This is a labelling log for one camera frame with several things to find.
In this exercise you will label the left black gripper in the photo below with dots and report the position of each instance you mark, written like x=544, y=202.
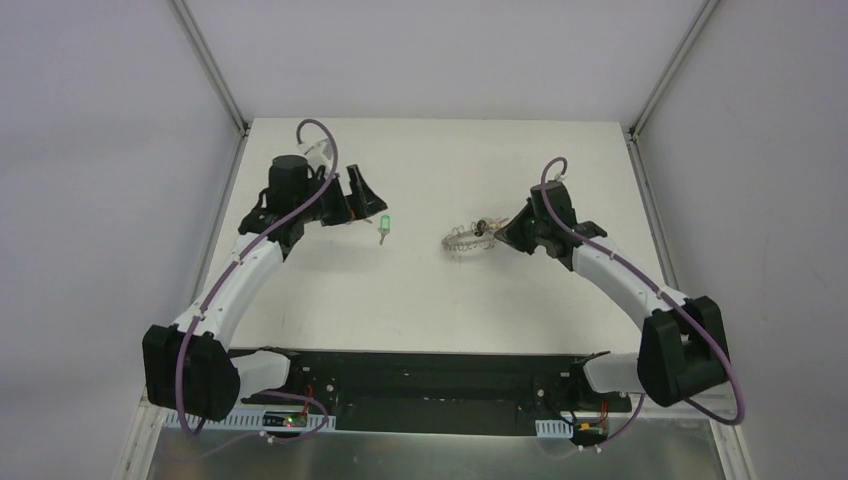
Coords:
x=346, y=201

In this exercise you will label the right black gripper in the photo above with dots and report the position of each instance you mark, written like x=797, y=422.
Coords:
x=525, y=227

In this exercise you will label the large metal disc keyring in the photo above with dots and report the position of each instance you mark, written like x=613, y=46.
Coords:
x=478, y=235

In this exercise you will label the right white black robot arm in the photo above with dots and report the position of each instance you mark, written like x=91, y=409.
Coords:
x=683, y=349

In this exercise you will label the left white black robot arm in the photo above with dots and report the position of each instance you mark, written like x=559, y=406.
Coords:
x=188, y=367

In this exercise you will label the green tagged key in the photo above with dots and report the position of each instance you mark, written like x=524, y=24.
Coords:
x=384, y=228

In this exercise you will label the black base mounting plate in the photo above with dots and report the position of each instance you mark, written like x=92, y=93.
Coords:
x=445, y=393

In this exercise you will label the right controller circuit board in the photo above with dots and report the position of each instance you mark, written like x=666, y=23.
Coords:
x=589, y=434

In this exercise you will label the controller circuit board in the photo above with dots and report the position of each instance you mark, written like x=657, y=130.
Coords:
x=589, y=434
x=285, y=420

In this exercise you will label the left controller circuit board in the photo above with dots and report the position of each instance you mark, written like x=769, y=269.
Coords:
x=285, y=420

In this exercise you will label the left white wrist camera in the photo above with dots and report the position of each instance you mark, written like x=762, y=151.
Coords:
x=319, y=154

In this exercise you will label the right aluminium frame post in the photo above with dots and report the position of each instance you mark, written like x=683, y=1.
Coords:
x=692, y=34

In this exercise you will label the aluminium frame post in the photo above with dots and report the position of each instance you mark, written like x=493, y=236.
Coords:
x=692, y=34
x=198, y=43

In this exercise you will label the right white slotted cable duct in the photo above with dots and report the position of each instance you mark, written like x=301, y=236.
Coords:
x=556, y=429

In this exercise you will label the left aluminium frame post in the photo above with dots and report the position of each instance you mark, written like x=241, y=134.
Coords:
x=198, y=43

